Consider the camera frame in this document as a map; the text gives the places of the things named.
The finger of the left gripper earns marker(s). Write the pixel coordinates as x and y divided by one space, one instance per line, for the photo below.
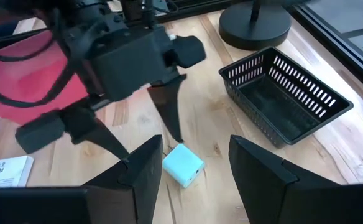
169 102
44 132

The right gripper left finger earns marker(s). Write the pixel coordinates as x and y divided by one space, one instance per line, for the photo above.
131 193

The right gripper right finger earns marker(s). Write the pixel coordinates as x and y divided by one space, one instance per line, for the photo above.
271 193

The white and green Acer box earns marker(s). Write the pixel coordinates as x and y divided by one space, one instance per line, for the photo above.
4 171

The light teal charger cube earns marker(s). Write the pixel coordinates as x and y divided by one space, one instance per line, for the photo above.
183 165

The translucent pink plastic tray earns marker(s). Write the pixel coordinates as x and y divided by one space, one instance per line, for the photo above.
23 77

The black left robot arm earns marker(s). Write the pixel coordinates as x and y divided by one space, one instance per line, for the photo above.
76 18

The black slotted plastic basket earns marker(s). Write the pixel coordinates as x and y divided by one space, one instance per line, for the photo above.
281 105

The white globe table lamp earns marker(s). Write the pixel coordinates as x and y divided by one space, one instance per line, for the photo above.
253 31

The black aluminium table frame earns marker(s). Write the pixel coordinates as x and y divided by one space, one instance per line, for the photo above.
340 45

